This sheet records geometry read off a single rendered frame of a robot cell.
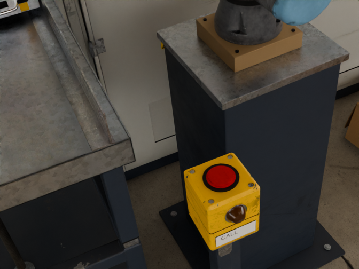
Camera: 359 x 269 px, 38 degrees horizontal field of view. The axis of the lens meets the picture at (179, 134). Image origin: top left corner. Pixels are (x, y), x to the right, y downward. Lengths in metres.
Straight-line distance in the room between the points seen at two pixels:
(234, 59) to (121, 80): 0.60
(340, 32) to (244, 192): 1.37
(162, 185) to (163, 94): 0.36
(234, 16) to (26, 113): 0.47
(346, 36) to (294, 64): 0.90
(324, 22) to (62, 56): 1.10
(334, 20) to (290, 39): 0.79
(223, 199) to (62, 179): 0.30
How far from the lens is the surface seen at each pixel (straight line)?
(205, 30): 1.20
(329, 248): 1.72
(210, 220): 0.70
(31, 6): 1.23
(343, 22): 1.99
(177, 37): 1.25
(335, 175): 1.94
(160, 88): 1.70
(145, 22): 1.56
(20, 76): 1.06
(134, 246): 1.11
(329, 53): 1.19
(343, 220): 1.82
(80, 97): 0.96
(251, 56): 1.13
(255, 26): 1.13
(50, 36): 1.15
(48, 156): 0.87
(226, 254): 0.83
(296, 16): 0.98
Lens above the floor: 1.44
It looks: 44 degrees down
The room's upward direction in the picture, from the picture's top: 7 degrees counter-clockwise
